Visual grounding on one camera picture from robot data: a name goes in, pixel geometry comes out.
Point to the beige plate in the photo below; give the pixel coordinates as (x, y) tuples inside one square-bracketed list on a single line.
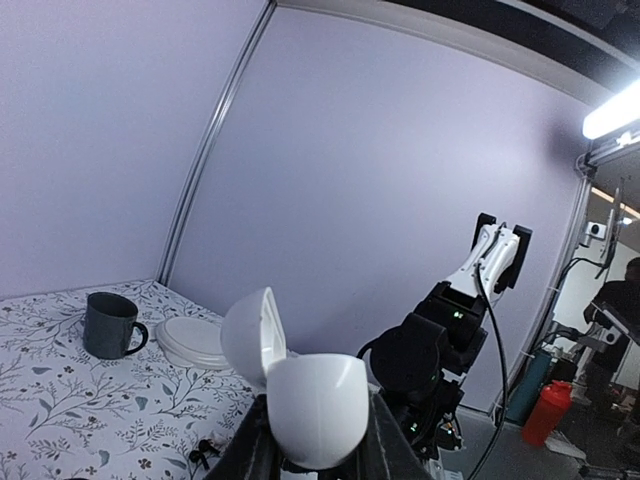
[(189, 342)]

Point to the white earbud case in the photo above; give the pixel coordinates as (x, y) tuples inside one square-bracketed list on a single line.
[(317, 404)]

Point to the red shaker bottle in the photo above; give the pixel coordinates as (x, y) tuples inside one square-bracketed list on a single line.
[(553, 403)]

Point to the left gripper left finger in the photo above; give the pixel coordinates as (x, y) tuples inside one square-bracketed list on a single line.
[(252, 453)]

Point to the black earbud left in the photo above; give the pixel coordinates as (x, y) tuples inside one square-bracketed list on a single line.
[(204, 451)]

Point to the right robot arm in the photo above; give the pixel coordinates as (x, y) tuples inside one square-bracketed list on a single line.
[(420, 364)]

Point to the teal cylinder bottle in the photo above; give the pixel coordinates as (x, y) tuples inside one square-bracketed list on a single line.
[(526, 394)]

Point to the ceiling light bar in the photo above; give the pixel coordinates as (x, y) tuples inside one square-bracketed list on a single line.
[(617, 112)]

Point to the person in black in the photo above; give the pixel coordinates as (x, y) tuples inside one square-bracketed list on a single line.
[(620, 298)]

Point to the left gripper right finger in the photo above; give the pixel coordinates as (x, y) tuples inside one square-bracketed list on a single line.
[(384, 452)]

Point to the dark green mug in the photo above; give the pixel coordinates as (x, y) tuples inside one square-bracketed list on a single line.
[(111, 330)]

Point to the floral table cloth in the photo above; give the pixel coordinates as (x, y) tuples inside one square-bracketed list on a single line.
[(66, 414)]

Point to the right aluminium frame post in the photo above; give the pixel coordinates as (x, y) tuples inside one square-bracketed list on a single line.
[(208, 142)]

